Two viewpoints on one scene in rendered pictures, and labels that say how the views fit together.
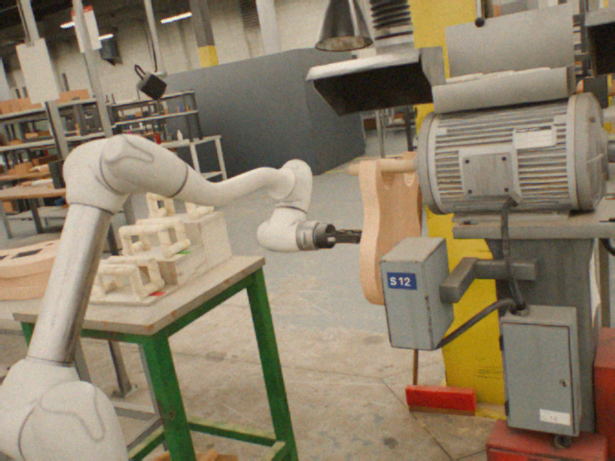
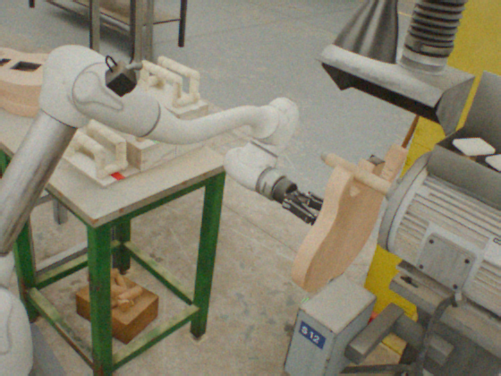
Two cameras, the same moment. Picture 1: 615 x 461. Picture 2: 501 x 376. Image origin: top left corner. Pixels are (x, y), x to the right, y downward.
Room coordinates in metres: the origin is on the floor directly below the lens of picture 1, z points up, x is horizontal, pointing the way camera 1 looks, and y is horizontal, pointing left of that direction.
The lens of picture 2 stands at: (0.35, -0.08, 1.88)
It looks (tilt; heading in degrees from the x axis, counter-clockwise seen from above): 32 degrees down; 6
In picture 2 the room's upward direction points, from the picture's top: 9 degrees clockwise
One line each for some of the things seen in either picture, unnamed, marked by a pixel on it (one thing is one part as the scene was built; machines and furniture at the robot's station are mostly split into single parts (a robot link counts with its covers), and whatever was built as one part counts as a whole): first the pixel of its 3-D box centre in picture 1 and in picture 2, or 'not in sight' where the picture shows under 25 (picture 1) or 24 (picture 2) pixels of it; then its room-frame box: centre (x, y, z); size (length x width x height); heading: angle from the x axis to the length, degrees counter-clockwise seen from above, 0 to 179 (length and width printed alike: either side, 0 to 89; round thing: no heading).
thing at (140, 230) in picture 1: (142, 230); not in sight; (1.88, 0.53, 1.12); 0.20 x 0.03 x 0.03; 61
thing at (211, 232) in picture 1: (186, 241); (165, 116); (2.05, 0.44, 1.02); 0.27 x 0.15 x 0.17; 62
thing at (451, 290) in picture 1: (460, 278); (375, 332); (1.22, -0.32, 1.02); 0.19 x 0.04 x 0.04; 148
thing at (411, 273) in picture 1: (453, 301); (357, 354); (1.17, -0.29, 0.99); 0.24 x 0.21 x 0.26; 58
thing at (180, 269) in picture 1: (160, 265); (132, 138); (1.92, 0.51, 0.98); 0.27 x 0.16 x 0.09; 62
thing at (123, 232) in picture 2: not in sight; (123, 200); (2.26, 0.68, 0.45); 0.05 x 0.05 x 0.90; 58
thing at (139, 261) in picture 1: (131, 261); (105, 132); (1.81, 0.57, 1.04); 0.20 x 0.03 x 0.03; 61
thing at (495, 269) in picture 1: (506, 269); (422, 338); (1.23, -0.43, 1.02); 0.13 x 0.04 x 0.04; 58
